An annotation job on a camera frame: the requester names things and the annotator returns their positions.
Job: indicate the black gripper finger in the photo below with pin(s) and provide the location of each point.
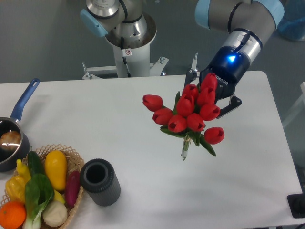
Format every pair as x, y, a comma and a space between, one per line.
234, 103
191, 75

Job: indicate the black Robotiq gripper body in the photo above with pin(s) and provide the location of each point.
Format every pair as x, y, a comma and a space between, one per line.
229, 67

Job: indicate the red tulip bouquet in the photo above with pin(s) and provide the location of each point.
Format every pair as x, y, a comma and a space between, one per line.
193, 107

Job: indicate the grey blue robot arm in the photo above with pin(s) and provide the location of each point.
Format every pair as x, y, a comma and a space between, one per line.
249, 25

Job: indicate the blue plastic bag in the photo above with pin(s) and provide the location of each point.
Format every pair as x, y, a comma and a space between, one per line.
292, 25

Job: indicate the black device at edge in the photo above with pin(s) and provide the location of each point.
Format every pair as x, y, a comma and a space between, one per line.
297, 205

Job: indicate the dark grey ribbed vase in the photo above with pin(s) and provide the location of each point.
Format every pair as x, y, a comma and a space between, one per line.
99, 180

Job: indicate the purple sweet potato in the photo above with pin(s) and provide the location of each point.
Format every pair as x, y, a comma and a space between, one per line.
72, 188

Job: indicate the yellow squash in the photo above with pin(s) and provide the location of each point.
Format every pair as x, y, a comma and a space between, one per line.
56, 169

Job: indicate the dark green cucumber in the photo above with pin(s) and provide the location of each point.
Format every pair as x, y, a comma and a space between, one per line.
34, 164

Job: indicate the yellow banana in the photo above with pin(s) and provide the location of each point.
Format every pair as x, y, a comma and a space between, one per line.
58, 197

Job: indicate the green bok choy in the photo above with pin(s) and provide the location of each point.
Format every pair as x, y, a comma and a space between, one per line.
38, 193

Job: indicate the brown bread roll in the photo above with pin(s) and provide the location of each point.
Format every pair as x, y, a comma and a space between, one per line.
10, 140

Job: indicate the beige round bun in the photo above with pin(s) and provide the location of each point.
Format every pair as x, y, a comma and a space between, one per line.
55, 214

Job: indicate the yellow bell pepper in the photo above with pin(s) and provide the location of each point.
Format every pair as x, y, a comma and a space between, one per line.
15, 188

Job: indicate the orange fruit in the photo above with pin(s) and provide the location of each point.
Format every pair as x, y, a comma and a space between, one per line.
12, 215

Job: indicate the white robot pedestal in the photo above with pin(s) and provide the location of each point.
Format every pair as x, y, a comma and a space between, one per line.
131, 45

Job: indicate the blue handled saucepan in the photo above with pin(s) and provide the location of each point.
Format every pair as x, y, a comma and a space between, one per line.
8, 158

